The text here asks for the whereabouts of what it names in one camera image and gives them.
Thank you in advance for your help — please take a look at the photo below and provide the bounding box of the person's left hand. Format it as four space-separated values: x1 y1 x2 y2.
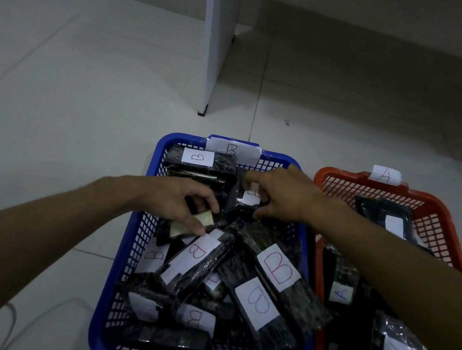
131 170 225 240

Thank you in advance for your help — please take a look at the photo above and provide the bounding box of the person's right hand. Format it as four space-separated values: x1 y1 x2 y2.
236 157 348 235

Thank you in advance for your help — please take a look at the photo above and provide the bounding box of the red plastic basket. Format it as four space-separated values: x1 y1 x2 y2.
287 163 462 350

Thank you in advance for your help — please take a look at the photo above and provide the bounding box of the person's right forearm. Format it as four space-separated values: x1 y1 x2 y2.
299 198 462 350

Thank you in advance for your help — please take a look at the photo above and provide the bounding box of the person's left forearm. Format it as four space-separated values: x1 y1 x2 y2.
0 158 148 350

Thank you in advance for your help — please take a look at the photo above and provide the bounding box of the large white paper tag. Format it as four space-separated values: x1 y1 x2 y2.
203 135 264 169

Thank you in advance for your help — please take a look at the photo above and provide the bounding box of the small white paper tag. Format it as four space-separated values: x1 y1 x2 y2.
367 163 404 187

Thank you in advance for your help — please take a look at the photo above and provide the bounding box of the white desk side panel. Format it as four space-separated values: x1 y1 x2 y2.
186 0 249 122

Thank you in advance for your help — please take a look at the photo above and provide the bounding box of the thin white cable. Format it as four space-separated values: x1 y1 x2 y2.
0 301 21 350

